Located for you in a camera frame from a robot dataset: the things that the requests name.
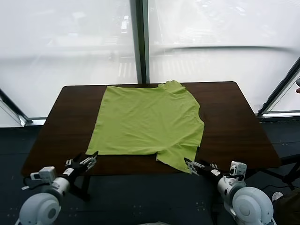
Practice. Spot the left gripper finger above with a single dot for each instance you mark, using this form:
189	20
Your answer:
73	160
90	161

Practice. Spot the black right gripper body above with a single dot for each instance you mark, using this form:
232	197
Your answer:
209	172

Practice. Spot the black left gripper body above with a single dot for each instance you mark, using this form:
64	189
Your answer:
75	171

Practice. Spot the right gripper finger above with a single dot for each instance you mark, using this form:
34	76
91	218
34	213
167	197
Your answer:
193	167
208	163

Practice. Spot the lime green t-shirt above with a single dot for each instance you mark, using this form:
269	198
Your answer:
145	122

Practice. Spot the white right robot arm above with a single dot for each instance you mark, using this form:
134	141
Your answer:
248	204

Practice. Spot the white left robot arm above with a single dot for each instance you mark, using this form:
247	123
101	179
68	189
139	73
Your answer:
42	206

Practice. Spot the black metal table leg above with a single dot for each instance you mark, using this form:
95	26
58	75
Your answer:
289	175
85	187

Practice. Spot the grey robot torso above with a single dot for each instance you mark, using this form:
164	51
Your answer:
157	223

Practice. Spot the white sneaker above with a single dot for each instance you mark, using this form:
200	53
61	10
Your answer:
277	196

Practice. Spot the dark trouser leg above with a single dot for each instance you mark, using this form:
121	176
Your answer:
290	206

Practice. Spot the grey vertical window mullion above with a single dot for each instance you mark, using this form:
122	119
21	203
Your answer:
140	47

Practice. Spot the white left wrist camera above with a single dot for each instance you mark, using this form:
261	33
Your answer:
45	173

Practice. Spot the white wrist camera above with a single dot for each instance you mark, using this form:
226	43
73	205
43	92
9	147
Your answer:
239	168
45	173

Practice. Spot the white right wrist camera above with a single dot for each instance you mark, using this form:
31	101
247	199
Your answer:
239	168

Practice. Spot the slanted dark window frame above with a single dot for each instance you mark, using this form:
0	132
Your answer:
21	119
277	92

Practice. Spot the curved dark rail behind glass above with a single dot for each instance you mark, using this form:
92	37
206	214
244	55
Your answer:
222	47

